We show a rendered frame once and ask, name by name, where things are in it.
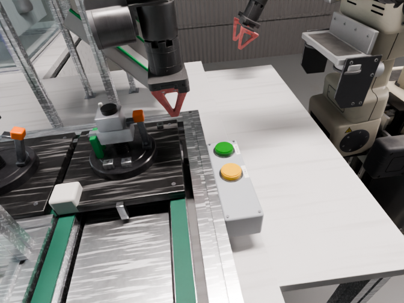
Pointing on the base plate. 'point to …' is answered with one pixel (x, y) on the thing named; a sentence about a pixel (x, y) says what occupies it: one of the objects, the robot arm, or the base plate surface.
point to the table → (303, 187)
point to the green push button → (223, 148)
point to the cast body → (112, 125)
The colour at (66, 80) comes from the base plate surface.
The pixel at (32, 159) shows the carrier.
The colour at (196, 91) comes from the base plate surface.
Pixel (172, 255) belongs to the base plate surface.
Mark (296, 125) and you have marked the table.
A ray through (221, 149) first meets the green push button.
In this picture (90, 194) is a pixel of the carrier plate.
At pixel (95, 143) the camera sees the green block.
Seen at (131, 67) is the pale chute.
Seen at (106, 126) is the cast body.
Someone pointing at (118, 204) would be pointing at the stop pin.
